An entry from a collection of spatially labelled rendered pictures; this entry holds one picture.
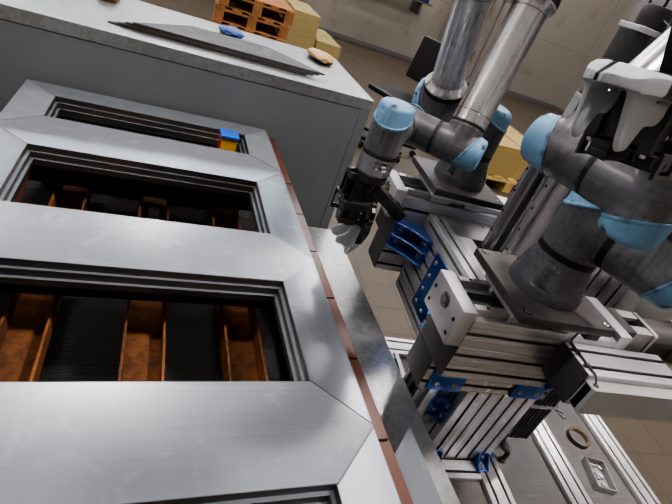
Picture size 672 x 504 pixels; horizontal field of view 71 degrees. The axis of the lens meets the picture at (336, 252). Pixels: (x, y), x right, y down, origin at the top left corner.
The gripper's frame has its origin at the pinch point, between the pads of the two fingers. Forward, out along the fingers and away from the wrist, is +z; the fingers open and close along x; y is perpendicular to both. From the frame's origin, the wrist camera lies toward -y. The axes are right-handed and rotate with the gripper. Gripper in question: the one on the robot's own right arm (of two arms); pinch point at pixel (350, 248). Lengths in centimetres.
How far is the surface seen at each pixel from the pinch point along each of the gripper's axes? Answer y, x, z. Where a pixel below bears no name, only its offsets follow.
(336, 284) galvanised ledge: -8.6, -15.0, 23.0
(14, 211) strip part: 69, -6, 5
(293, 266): 13.3, 2.8, 4.7
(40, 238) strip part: 63, 2, 5
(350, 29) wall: -318, -940, 71
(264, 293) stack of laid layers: 20.2, 9.1, 7.8
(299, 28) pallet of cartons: -120, -573, 43
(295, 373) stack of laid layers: 17.6, 30.6, 7.8
